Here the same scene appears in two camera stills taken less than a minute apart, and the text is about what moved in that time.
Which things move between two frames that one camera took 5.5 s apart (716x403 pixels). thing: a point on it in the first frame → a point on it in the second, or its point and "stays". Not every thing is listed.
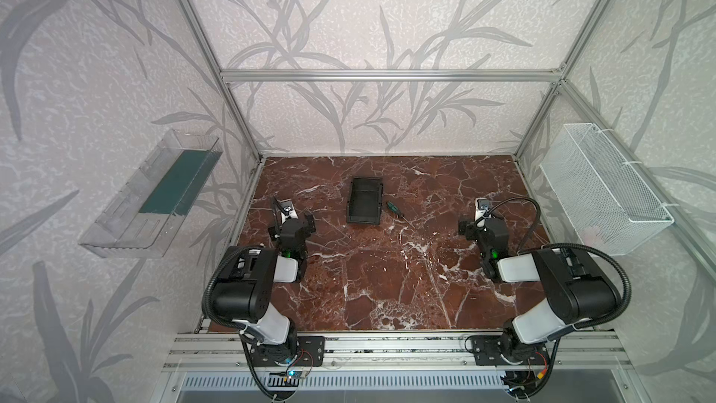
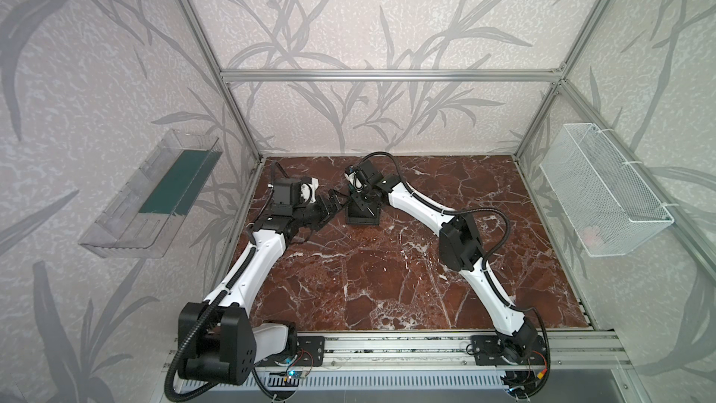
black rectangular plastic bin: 364,201 stays
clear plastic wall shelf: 144,216 stays
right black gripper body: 484,227 → 364,198
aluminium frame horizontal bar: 392,76 stays
